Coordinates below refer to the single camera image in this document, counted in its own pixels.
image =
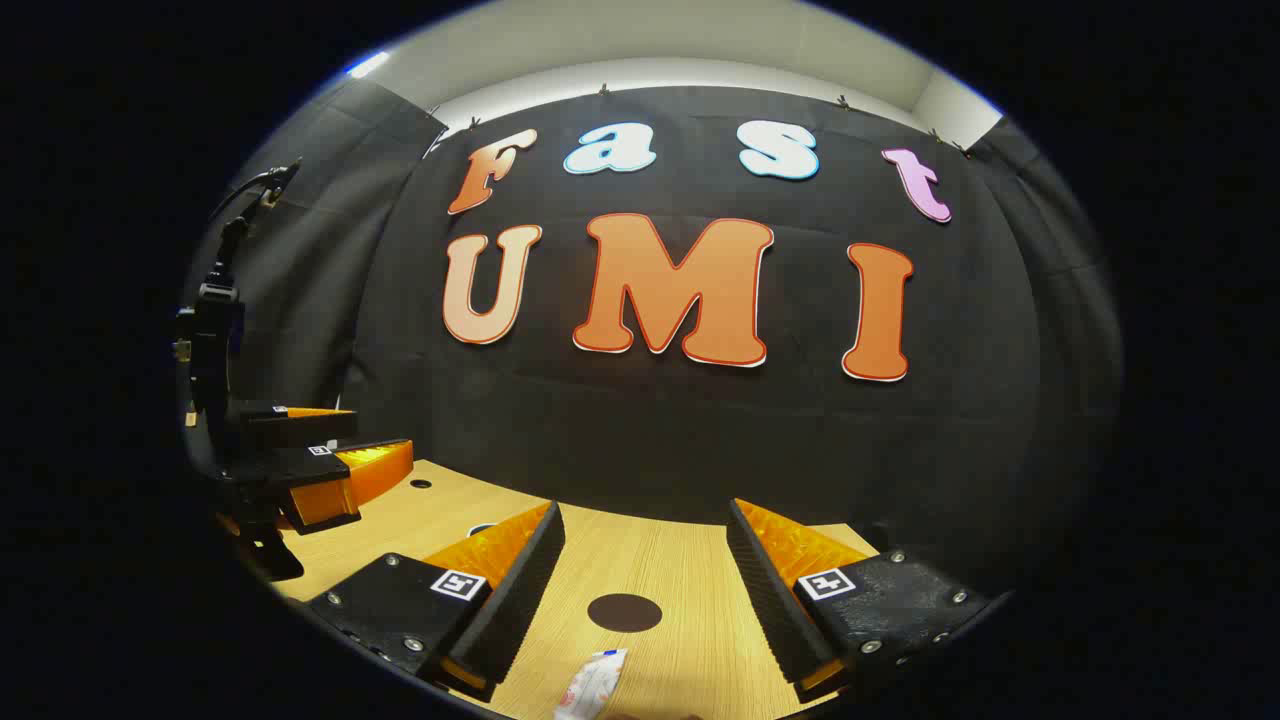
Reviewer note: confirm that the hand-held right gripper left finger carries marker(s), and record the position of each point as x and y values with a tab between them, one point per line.
520	600

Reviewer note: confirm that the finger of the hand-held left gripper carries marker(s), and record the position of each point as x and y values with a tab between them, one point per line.
295	425
330	485

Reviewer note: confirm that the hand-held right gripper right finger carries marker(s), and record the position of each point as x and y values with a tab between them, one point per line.
775	610

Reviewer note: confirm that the round dark brown coaster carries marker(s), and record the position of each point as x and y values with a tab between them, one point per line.
624	612

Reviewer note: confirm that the white toothpaste tube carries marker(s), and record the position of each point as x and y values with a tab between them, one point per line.
592	685

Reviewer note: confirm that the wooden desktop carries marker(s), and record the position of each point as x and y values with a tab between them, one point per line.
680	580

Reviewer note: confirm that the plain black curtain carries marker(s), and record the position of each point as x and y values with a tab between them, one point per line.
310	260
1060	350

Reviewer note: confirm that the black backdrop cloth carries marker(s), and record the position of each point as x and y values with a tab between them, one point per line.
700	440

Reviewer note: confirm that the ceiling light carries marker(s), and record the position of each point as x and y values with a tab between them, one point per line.
367	65

